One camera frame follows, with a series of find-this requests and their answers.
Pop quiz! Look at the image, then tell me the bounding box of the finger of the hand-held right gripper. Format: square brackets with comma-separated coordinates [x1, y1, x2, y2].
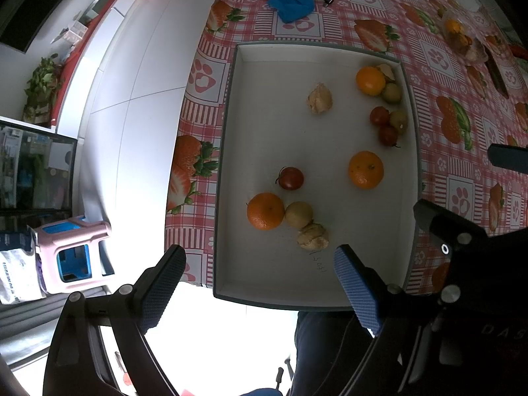
[413, 199, 491, 303]
[487, 144, 528, 171]

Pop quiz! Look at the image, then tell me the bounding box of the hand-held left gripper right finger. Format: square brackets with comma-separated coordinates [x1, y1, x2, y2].
[333, 244, 439, 396]

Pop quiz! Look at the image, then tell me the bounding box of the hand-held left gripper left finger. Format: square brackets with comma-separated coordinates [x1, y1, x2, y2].
[43, 244, 187, 396]

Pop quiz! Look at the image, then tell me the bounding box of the small dark red fruit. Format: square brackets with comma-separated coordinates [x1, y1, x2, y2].
[276, 166, 305, 191]
[370, 106, 391, 126]
[378, 126, 401, 148]

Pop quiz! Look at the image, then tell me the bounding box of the small yellow green fruit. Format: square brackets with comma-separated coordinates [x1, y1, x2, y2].
[389, 109, 409, 135]
[284, 201, 314, 229]
[380, 83, 402, 105]

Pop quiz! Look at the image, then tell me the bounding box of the clear plastic bag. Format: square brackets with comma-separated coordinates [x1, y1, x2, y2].
[441, 8, 489, 64]

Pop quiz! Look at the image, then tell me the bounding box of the white rectangular tray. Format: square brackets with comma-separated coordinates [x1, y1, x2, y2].
[212, 41, 422, 312]

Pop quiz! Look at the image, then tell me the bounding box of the person's leg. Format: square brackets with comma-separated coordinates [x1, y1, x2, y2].
[289, 310, 388, 396]

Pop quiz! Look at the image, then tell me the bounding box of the smartphone in dark red case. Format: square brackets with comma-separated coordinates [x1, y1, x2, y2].
[483, 45, 510, 100]

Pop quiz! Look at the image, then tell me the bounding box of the pink blue plastic stool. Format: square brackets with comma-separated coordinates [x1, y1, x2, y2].
[27, 215, 113, 295]

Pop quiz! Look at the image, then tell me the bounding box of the white printed bag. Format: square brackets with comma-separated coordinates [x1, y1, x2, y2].
[0, 231, 46, 305]

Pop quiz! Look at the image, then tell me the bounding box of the glass display cabinet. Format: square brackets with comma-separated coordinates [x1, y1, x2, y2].
[0, 116, 79, 219]

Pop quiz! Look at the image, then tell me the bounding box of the strawberry paw print tablecloth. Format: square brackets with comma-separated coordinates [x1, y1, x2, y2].
[165, 0, 528, 298]

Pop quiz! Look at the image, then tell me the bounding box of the green potted plant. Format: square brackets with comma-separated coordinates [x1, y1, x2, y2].
[22, 53, 67, 124]

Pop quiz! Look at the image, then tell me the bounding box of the red white television cabinet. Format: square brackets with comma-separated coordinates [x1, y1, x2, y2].
[53, 0, 145, 124]

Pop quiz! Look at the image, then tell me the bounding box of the clear plastic box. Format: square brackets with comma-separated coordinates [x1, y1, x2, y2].
[51, 20, 89, 46]

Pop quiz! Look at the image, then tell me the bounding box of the black television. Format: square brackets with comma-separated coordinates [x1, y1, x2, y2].
[0, 0, 83, 54]

